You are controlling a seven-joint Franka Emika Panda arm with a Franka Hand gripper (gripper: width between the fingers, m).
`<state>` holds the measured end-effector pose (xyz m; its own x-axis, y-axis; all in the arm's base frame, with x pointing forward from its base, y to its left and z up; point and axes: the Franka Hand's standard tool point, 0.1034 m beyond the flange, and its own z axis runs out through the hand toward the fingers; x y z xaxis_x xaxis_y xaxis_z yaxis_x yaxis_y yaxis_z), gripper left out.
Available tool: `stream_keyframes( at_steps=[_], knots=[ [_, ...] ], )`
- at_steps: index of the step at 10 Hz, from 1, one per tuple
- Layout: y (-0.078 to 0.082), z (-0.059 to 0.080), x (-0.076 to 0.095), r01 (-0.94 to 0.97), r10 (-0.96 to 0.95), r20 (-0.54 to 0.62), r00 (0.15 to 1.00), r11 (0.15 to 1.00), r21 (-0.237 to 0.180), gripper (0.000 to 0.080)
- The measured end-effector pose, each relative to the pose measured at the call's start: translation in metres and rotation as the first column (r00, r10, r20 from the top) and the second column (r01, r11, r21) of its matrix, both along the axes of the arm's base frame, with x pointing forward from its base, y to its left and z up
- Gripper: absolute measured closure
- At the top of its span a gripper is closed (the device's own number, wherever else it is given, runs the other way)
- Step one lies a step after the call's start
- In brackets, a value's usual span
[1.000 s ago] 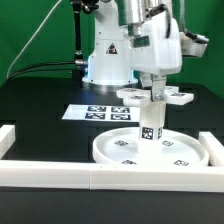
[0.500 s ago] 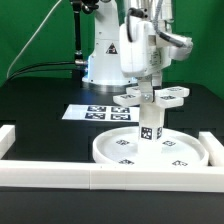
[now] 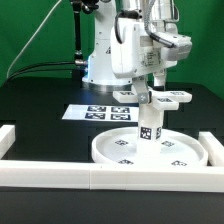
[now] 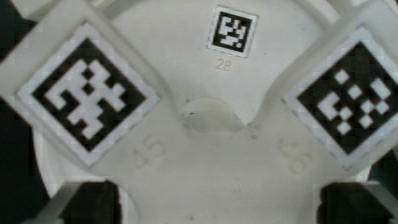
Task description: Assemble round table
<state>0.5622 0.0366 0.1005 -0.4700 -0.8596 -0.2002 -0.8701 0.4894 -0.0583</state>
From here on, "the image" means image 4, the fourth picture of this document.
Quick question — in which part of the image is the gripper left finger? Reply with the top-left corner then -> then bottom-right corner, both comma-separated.
22,181 -> 123,224

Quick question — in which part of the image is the white cross-shaped table base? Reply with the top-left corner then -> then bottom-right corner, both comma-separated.
0,0 -> 398,224

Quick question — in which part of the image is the white cylindrical table leg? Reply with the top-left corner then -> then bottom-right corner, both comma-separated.
182,98 -> 244,133

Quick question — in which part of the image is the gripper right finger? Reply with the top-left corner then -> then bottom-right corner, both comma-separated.
319,181 -> 398,224

